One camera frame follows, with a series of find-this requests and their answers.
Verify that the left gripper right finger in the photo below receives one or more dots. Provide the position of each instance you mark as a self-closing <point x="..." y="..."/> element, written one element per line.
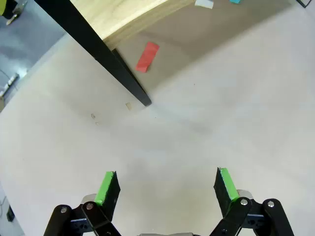
<point x="225" y="194"/>

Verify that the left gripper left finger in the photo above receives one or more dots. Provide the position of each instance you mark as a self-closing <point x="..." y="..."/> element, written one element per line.
<point x="108" y="194"/>

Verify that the small beige tape piece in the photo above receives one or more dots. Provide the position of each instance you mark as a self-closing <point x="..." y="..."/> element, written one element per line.
<point x="128" y="105"/>

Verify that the red paper strip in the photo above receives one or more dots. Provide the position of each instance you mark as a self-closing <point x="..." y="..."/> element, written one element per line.
<point x="147" y="57"/>

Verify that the white power strip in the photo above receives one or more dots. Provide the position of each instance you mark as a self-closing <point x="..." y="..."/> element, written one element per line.
<point x="11" y="81"/>

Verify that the pale mint block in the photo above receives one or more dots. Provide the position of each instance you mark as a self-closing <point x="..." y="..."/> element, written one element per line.
<point x="204" y="3"/>

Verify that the teal block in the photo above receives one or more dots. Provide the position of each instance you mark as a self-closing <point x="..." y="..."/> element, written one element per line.
<point x="235" y="1"/>

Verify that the black frame wooden shelf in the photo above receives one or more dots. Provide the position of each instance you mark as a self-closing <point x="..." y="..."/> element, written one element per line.
<point x="98" y="49"/>

